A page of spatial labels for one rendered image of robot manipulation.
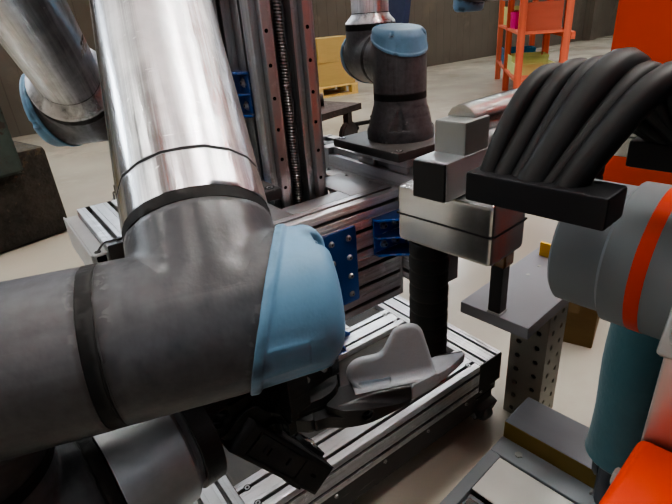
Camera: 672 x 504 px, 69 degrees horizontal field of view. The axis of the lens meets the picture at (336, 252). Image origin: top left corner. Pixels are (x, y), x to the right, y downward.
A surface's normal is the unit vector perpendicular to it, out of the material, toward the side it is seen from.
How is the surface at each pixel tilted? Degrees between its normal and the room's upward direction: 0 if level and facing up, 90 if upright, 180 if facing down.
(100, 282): 15
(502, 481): 0
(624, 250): 64
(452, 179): 90
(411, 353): 89
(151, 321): 54
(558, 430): 0
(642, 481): 0
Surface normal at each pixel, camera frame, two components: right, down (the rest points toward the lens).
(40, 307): 0.08, -0.61
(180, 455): 0.56, -0.20
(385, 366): 0.17, 0.41
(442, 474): -0.07, -0.90
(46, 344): 0.20, -0.25
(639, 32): -0.73, 0.35
